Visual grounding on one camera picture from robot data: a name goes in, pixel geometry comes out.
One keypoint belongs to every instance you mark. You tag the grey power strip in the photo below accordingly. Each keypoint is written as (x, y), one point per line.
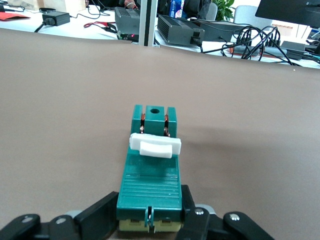
(250, 51)

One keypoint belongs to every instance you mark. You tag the dark flat power supply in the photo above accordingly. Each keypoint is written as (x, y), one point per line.
(220, 31)

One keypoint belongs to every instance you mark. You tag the green potted plant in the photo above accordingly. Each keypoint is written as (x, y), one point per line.
(223, 10)

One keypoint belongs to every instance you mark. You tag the black power supply red light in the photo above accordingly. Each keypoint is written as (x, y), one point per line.
(126, 20)

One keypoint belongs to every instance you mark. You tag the aluminium camera post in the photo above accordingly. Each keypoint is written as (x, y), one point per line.
(148, 22)

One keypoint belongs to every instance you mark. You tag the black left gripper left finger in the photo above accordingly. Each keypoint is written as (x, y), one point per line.
(97, 217)

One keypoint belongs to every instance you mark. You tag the red paper folder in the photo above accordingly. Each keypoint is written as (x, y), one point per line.
(12, 16)

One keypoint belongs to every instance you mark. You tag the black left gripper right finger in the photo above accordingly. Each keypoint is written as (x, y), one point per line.
(197, 225)

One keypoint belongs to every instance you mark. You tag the black ribbed power supply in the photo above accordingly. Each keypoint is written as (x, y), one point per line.
(177, 31)

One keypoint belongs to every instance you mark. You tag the blue printed package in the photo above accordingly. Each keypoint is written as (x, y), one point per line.
(177, 7)

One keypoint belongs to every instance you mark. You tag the black computer monitor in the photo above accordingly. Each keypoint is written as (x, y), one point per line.
(287, 10)

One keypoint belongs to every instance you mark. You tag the black power adapter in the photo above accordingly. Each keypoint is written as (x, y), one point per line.
(56, 18)

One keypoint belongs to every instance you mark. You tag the grey office chair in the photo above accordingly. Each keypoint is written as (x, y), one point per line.
(250, 17)

